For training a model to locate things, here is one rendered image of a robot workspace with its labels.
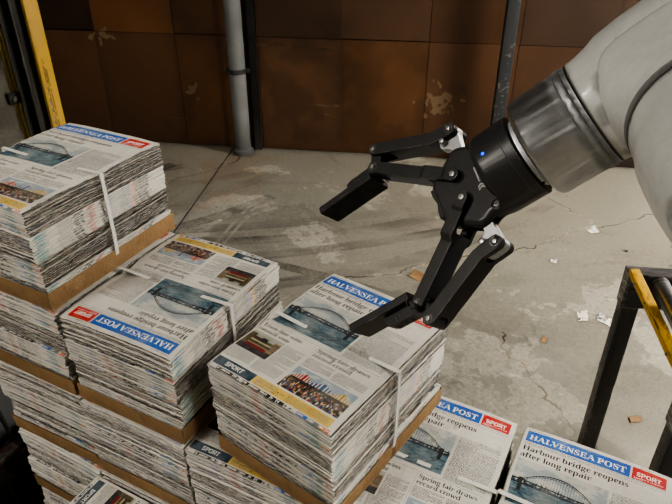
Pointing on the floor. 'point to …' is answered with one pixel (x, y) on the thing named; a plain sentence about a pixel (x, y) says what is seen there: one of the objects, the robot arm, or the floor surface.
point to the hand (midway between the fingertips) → (351, 264)
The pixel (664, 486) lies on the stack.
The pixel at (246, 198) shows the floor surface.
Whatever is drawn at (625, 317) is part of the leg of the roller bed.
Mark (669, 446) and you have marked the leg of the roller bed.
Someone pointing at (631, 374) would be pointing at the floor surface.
